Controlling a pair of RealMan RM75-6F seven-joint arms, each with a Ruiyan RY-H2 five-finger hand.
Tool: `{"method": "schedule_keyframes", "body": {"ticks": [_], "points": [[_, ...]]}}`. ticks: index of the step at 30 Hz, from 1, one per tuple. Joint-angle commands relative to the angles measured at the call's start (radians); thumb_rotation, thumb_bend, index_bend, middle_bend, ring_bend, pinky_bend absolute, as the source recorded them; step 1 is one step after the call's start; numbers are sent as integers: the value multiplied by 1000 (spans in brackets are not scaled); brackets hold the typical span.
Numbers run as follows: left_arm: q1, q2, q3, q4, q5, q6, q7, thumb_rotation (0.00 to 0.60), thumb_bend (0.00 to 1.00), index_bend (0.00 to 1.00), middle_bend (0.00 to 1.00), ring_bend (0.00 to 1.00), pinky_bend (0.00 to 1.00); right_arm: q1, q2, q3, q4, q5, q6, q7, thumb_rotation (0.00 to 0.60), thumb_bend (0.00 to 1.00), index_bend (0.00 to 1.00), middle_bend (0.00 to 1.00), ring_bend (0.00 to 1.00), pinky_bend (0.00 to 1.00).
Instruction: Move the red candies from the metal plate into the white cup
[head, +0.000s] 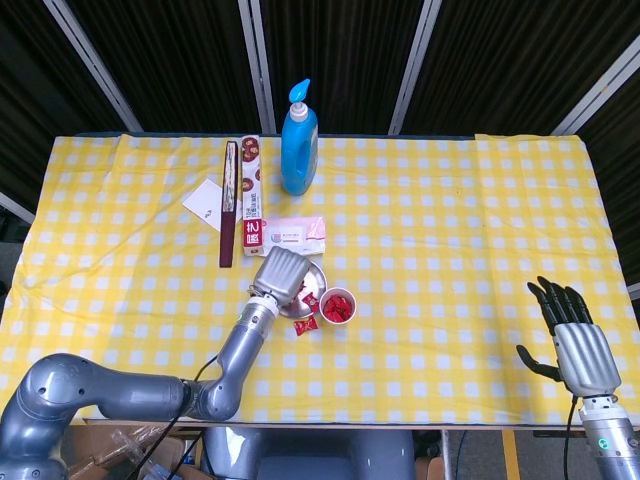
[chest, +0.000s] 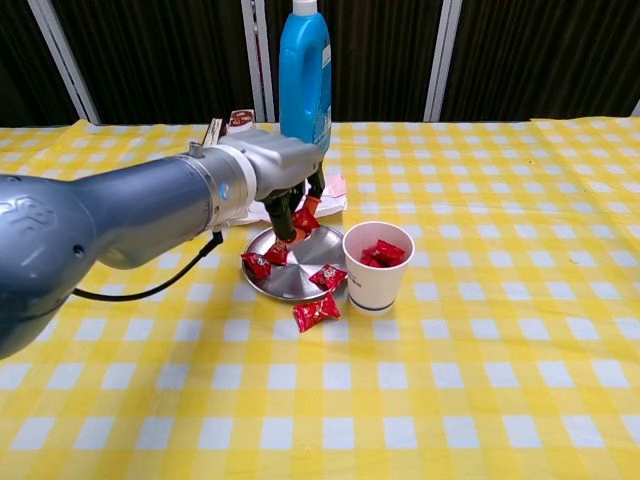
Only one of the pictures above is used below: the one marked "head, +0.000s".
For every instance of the blue detergent bottle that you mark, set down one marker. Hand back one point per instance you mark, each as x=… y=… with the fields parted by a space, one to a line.
x=299 y=160

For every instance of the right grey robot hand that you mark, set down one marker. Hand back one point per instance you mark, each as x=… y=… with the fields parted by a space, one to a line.
x=585 y=355

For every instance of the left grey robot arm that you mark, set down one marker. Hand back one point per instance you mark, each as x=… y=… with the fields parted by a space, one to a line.
x=125 y=395

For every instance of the silver metal plate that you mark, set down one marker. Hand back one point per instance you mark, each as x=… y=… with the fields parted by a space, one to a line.
x=315 y=280

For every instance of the white paper cup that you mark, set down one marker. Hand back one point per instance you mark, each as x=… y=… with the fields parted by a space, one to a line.
x=338 y=291

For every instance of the red white cling film box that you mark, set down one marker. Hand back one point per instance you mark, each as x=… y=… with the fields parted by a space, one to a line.
x=252 y=235

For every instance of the brown cardboard box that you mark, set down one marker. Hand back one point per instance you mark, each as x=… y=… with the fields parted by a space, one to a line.
x=100 y=445

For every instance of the pink white wet wipes pack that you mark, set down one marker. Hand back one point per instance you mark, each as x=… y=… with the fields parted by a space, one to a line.
x=295 y=235

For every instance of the white paper note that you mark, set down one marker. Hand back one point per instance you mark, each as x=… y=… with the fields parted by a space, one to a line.
x=202 y=202

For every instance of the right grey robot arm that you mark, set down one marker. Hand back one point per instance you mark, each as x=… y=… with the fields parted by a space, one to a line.
x=610 y=450

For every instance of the metal table leg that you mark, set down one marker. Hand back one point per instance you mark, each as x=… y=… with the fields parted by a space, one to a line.
x=445 y=455

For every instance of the grey robot torso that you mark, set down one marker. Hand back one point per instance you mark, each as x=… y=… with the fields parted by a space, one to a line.
x=310 y=455

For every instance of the yellow white checkered tablecloth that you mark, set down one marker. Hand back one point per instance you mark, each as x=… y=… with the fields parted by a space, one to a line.
x=425 y=250

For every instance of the red candy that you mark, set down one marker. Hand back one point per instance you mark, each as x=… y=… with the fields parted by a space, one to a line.
x=340 y=316
x=311 y=300
x=305 y=326
x=330 y=305
x=345 y=302

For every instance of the black pleated curtain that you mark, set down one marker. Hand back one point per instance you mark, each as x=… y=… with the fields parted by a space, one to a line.
x=175 y=65
x=500 y=65
x=620 y=125
x=30 y=75
x=340 y=50

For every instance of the white frame post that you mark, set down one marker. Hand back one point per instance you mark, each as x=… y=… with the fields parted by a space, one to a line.
x=415 y=65
x=15 y=206
x=94 y=65
x=257 y=65
x=600 y=92

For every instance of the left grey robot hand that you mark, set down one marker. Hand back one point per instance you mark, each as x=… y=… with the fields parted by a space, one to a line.
x=282 y=272

